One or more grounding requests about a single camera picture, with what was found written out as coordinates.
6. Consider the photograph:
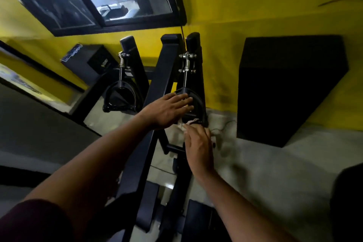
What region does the person's right hand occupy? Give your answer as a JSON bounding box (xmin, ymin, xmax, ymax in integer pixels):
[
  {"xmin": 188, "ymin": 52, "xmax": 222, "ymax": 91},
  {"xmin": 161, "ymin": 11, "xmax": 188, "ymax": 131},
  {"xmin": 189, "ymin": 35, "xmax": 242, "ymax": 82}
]
[{"xmin": 183, "ymin": 123, "xmax": 216, "ymax": 177}]

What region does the person's left hand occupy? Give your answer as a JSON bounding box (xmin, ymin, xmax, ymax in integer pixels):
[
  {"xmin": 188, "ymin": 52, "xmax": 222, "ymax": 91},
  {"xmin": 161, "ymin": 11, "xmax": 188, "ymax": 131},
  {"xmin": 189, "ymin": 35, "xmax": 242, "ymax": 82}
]
[{"xmin": 139, "ymin": 92, "xmax": 195, "ymax": 130}]

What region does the white cleaning wipe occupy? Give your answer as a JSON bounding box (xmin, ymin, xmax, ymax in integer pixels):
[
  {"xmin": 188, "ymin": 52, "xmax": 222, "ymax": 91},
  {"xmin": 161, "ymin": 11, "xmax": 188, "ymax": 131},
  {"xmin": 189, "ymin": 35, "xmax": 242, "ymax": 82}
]
[{"xmin": 176, "ymin": 117, "xmax": 200, "ymax": 131}]

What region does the black D-shaped handle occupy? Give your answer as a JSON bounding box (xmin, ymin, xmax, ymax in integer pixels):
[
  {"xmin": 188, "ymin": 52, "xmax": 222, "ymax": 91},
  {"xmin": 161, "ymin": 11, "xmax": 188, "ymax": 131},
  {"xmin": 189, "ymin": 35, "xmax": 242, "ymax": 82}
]
[
  {"xmin": 172, "ymin": 87, "xmax": 209, "ymax": 127},
  {"xmin": 102, "ymin": 80, "xmax": 144, "ymax": 115}
]

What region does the person's left forearm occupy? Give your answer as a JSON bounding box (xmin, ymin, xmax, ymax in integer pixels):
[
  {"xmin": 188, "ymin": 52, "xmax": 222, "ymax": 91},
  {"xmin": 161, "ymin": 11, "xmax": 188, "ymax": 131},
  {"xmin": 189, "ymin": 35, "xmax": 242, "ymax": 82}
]
[{"xmin": 24, "ymin": 114, "xmax": 155, "ymax": 239}]

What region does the person's right forearm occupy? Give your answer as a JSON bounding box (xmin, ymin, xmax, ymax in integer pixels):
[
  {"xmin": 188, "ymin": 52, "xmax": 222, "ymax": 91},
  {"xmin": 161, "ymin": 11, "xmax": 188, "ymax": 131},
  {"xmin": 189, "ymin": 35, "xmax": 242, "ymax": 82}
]
[{"xmin": 195, "ymin": 165, "xmax": 298, "ymax": 242}]

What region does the chrome swivel link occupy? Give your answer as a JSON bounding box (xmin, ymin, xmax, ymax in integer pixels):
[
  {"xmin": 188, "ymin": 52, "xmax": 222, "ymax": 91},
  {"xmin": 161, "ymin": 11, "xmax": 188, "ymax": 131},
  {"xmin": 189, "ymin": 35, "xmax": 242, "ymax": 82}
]
[
  {"xmin": 178, "ymin": 51, "xmax": 197, "ymax": 88},
  {"xmin": 117, "ymin": 51, "xmax": 131, "ymax": 81}
]

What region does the person's maroon sleeve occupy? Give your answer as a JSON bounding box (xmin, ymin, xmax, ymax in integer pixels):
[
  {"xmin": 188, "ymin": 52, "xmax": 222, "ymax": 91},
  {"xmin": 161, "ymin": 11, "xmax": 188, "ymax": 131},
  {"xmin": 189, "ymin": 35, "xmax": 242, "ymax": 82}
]
[{"xmin": 0, "ymin": 199, "xmax": 75, "ymax": 242}]

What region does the black subwoofer box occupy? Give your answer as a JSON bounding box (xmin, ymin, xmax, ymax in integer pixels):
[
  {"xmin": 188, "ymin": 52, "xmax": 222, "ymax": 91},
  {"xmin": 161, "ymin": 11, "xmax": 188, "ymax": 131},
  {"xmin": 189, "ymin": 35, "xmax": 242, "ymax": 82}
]
[{"xmin": 60, "ymin": 43, "xmax": 119, "ymax": 86}]

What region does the black tower speaker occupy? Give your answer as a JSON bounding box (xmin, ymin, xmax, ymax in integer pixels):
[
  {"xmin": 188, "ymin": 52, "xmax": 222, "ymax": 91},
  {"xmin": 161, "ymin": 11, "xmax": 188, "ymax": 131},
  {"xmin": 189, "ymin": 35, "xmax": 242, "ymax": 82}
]
[{"xmin": 237, "ymin": 34, "xmax": 349, "ymax": 148}]

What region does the dark weight stack shroud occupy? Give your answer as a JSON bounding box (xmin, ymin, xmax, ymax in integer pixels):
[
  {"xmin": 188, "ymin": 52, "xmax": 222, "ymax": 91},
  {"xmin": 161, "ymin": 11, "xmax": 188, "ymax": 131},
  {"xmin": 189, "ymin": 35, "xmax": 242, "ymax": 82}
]
[{"xmin": 330, "ymin": 162, "xmax": 363, "ymax": 242}]

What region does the black lever row machine frame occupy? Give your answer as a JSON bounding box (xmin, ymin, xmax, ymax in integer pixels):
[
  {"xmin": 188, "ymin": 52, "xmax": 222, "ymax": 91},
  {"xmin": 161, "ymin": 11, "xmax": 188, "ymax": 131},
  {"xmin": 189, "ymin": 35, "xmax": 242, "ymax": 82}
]
[{"xmin": 69, "ymin": 32, "xmax": 227, "ymax": 242}]

